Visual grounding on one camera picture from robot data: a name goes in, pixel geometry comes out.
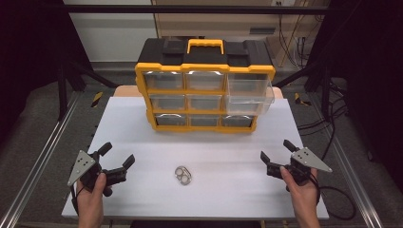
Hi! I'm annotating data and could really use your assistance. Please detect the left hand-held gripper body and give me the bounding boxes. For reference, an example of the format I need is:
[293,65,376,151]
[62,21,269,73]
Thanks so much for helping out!
[67,150,128,198]

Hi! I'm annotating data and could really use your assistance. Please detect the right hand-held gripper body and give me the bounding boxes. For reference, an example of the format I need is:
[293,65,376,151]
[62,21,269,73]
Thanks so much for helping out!
[266,146,333,187]

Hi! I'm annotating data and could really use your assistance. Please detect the clear plastic drawer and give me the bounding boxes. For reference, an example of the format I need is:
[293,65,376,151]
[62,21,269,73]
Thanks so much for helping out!
[224,73,276,116]

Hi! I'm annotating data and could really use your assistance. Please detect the person's right hand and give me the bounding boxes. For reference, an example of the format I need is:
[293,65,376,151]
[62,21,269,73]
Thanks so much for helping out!
[279,166,319,207]

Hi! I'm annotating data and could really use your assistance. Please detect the person's left hand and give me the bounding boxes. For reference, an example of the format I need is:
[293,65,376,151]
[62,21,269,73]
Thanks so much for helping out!
[76,172,107,213]

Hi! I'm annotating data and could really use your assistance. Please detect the yellow and black floor tape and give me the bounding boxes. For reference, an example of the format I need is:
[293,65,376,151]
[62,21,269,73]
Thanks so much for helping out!
[90,91,105,108]
[294,92,314,106]

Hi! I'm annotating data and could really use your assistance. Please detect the black metal stand strut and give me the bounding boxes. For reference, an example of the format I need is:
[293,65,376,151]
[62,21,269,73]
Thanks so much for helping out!
[57,59,119,122]
[274,61,333,122]

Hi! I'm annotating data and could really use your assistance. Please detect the set of closed clear drawers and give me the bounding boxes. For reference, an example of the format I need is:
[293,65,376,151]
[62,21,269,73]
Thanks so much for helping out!
[142,70,257,128]

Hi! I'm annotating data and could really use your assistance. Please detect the black curtain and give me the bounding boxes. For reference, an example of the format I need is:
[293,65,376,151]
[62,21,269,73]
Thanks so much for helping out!
[305,0,403,184]
[0,0,94,141]

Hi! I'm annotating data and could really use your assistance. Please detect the yellow and black organizer box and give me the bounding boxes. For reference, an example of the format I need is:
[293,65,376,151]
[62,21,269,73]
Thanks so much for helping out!
[134,37,277,134]

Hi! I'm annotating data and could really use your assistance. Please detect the light wooden cabinet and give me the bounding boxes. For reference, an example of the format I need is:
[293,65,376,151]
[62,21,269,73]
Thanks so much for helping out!
[151,0,321,40]

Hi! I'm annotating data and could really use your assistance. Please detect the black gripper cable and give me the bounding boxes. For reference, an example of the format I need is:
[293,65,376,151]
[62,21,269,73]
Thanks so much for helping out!
[69,184,86,217]
[312,172,357,221]

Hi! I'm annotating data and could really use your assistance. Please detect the bundle of black floor cables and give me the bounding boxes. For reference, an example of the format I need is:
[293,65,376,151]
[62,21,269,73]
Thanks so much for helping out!
[297,80,351,161]

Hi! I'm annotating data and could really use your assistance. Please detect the aluminium frame rail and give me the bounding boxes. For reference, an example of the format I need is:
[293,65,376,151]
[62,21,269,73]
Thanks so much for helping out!
[329,134,385,228]
[0,90,81,228]

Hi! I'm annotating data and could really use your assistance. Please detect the hanging wall cables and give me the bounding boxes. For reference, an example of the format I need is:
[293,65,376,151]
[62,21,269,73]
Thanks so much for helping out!
[277,1,324,69]

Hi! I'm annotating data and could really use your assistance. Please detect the white wall panel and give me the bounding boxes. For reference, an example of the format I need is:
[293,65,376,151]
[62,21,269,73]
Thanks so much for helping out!
[62,0,159,63]

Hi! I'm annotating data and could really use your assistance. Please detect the black horizontal frame bar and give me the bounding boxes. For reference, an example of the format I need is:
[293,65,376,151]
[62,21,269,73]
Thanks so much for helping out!
[62,4,331,15]

